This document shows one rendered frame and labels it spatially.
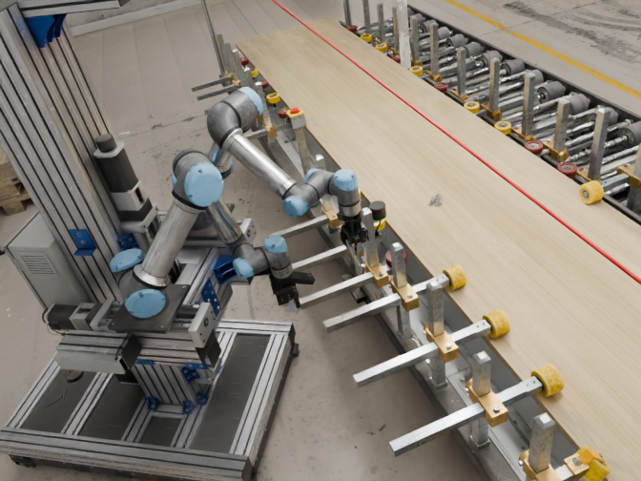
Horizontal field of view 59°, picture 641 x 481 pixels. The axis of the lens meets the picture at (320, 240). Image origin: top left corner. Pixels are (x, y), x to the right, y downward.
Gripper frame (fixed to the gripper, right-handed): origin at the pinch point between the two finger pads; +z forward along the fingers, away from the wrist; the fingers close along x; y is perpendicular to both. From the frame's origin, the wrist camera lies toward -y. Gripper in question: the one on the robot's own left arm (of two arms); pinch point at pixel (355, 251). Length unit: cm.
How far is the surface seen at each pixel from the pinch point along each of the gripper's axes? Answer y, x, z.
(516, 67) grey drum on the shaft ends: -126, 161, 17
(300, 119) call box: -77, 9, -18
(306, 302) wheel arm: 0.9, -22.3, 14.6
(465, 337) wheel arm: 51, 15, 5
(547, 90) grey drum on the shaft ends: -88, 153, 16
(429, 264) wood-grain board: 10.2, 25.0, 10.4
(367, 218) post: -2.9, 7.7, -10.5
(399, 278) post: 22.1, 7.1, -1.0
